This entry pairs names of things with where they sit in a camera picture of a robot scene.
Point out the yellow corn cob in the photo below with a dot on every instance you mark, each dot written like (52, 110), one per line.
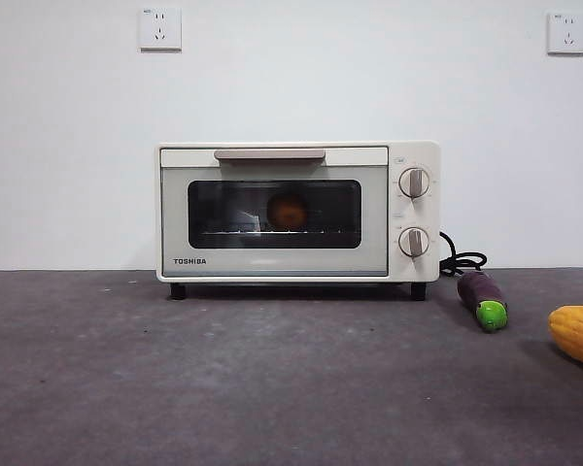
(581, 335)

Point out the white toaster oven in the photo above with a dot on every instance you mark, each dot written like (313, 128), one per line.
(419, 213)

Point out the purple toy eggplant green stem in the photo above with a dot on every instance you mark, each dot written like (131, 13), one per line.
(482, 297)

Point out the white wall socket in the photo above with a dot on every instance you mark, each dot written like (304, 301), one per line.
(567, 33)
(161, 29)

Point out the orange brown potato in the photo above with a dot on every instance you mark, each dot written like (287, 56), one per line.
(287, 209)

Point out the beige oven knob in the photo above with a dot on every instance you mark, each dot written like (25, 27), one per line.
(415, 183)
(415, 242)

